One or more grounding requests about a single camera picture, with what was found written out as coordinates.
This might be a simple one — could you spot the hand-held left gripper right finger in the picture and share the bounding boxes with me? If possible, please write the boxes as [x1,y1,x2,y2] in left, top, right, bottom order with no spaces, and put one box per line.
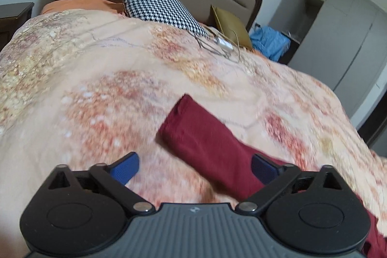
[235,153,344,216]

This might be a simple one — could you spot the black white checkered pillow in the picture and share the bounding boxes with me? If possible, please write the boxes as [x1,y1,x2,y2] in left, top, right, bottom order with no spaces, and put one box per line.
[122,0,210,38]

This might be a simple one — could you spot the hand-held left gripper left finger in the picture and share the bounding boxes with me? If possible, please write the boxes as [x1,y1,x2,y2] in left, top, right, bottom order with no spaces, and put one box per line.
[45,152,156,217]

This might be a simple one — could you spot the grey wardrobe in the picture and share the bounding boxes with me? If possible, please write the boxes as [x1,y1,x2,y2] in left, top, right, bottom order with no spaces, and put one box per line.
[268,0,387,128]

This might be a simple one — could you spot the orange pillow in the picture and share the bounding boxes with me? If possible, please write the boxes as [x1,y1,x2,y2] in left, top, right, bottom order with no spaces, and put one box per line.
[41,0,125,17]

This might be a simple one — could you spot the dark wooden nightstand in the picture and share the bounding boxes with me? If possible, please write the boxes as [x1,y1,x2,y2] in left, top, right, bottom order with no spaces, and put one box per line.
[0,2,35,50]

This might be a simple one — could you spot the blue cloth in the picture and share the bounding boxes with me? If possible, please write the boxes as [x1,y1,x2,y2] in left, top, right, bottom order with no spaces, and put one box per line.
[249,25,291,62]

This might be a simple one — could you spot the white charger with cable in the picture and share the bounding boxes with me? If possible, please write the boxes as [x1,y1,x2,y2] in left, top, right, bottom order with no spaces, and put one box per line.
[193,30,242,60]

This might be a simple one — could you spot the maroon sweater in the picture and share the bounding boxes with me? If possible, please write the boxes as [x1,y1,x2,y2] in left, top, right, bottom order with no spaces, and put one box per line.
[156,94,387,258]

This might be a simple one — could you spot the floral peach blanket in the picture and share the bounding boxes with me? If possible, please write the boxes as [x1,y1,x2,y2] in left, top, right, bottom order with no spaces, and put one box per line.
[0,11,387,258]

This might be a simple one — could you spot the olive green pillow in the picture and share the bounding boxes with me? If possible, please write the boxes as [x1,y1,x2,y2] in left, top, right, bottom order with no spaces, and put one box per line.
[211,5,253,50]

